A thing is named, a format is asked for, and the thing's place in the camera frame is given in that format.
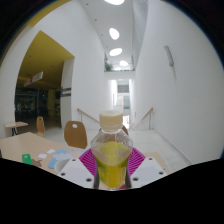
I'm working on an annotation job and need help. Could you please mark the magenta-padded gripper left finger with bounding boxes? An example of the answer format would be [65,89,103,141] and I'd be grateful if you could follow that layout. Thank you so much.
[57,148,100,188]

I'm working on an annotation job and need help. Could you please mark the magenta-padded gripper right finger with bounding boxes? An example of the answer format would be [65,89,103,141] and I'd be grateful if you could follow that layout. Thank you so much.
[127,147,168,189]

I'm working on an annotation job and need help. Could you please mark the yellow drink bottle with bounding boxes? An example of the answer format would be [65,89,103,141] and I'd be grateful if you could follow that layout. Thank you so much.
[90,110,134,190]

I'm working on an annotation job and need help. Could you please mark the blue illustrated paper sheet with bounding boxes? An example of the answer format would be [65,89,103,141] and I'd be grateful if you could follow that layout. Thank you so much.
[47,148,86,170]

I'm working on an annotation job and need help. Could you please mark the small green box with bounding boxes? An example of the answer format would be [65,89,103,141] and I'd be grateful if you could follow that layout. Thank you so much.
[21,153,34,166]

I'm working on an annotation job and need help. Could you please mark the wooden stair handrail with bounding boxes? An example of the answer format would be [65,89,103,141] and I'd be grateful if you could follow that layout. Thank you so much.
[133,106,155,131]
[76,107,101,129]

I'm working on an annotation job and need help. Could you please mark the small wooden side table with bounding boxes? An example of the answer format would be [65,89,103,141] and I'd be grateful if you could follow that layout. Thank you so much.
[4,121,29,137]

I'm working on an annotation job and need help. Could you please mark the hanging white sign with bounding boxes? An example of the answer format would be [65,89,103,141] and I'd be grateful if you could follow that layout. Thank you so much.
[23,70,45,88]

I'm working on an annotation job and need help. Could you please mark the green potted plant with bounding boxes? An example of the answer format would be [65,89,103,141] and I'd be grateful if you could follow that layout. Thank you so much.
[103,61,114,72]

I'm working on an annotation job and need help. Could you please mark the round ceiling lights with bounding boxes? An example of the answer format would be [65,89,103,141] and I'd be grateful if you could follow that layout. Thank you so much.
[103,0,129,68]

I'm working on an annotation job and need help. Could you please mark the dark wall sign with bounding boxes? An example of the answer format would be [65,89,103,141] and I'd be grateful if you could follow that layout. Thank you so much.
[60,87,72,98]

